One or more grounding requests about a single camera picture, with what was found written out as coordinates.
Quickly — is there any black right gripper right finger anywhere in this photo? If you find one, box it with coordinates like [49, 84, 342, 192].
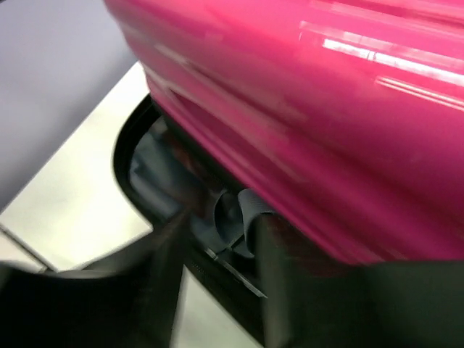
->
[252, 214, 463, 347]

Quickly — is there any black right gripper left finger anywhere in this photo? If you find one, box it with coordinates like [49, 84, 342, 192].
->
[1, 213, 189, 347]

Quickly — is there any pink teal kids suitcase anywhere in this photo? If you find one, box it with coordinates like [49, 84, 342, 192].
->
[105, 1, 463, 347]

